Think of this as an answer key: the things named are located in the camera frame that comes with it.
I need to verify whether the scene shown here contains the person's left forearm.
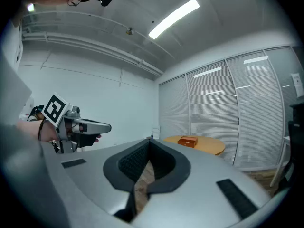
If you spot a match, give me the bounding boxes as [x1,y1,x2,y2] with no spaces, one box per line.
[16,119,59,143]

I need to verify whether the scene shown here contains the round wooden table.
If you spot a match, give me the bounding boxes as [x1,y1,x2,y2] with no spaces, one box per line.
[163,134,226,156]

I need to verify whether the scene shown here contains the person's grey shirt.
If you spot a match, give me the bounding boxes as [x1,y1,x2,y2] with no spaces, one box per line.
[0,53,33,128]

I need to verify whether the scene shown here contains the orange plastic tray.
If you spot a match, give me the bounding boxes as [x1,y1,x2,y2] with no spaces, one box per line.
[177,135,199,148]

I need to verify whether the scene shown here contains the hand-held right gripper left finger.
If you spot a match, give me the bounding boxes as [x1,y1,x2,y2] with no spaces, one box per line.
[40,138,151,228]

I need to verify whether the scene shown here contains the black office chair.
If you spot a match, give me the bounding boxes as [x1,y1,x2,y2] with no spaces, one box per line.
[273,102,304,195]

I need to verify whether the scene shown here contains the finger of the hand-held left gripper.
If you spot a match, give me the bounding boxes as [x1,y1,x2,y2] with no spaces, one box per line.
[73,118,112,134]

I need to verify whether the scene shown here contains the black wristband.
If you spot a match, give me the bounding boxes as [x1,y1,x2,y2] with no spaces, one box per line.
[37,117,48,142]

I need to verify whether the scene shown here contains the black cable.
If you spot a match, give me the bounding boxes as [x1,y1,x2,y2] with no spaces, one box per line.
[27,104,45,122]

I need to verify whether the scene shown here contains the long ceiling light bar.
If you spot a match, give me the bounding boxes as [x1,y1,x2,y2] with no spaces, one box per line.
[148,0,200,40]

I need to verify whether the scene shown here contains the glass partition with blinds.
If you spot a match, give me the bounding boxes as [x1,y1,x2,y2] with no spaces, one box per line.
[158,45,304,172]

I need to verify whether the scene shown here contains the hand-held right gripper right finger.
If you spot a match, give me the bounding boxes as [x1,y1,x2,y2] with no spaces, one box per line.
[132,138,272,228]

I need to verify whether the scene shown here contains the white ceiling pipes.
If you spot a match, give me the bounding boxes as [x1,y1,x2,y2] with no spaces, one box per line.
[21,10,176,77]

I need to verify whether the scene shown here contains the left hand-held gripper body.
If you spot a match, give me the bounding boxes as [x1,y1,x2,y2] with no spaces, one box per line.
[41,92,89,154]

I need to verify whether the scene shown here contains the person's left hand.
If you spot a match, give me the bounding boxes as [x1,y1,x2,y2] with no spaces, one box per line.
[76,132,102,149]

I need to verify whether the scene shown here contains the white paper notice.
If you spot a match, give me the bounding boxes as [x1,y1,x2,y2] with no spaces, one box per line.
[290,72,304,98]

